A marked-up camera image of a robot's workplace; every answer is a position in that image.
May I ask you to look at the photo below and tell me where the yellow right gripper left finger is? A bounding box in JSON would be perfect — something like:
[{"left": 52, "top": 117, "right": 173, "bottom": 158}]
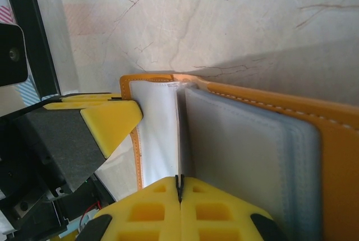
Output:
[{"left": 75, "top": 175, "right": 182, "bottom": 241}]

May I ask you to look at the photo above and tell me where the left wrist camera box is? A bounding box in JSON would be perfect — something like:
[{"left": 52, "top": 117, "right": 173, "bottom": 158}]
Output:
[{"left": 0, "top": 23, "right": 29, "bottom": 88}]

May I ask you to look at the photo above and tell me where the orange leather card holder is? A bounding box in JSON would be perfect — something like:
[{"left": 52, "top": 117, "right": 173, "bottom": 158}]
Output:
[{"left": 119, "top": 72, "right": 359, "bottom": 241}]

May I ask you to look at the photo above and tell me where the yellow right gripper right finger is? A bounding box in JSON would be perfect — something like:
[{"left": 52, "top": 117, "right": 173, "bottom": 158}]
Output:
[{"left": 181, "top": 175, "right": 286, "bottom": 241}]

